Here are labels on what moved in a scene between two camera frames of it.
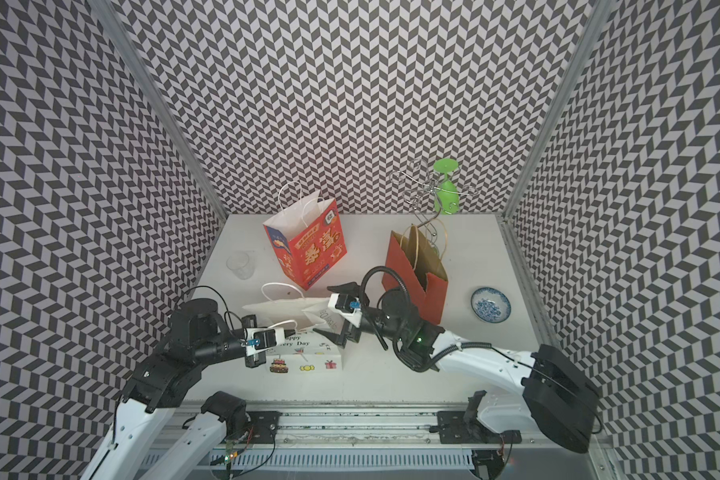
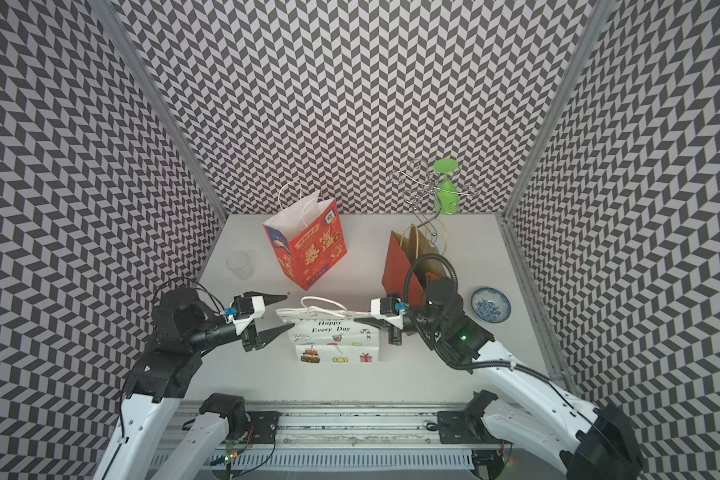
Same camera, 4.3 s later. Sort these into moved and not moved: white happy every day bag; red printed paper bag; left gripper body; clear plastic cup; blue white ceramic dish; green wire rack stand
Moved: white happy every day bag; left gripper body
Not moved: green wire rack stand; red printed paper bag; clear plastic cup; blue white ceramic dish
